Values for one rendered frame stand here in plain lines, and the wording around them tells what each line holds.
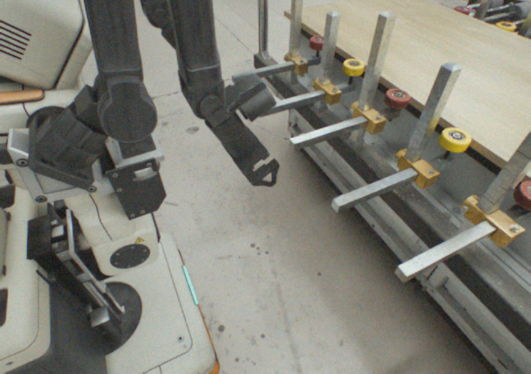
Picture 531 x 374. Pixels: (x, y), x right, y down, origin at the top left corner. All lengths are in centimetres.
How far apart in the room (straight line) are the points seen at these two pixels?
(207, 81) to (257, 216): 145
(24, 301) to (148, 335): 55
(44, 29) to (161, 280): 105
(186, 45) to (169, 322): 106
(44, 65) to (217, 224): 141
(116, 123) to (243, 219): 146
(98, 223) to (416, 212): 91
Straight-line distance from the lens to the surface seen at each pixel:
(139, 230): 92
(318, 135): 108
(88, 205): 88
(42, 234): 103
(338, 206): 92
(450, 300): 166
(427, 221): 112
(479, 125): 122
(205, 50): 51
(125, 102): 49
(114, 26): 48
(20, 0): 61
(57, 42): 63
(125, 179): 75
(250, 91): 58
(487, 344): 165
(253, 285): 168
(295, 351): 158
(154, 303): 140
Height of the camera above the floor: 151
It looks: 46 degrees down
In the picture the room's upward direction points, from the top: straight up
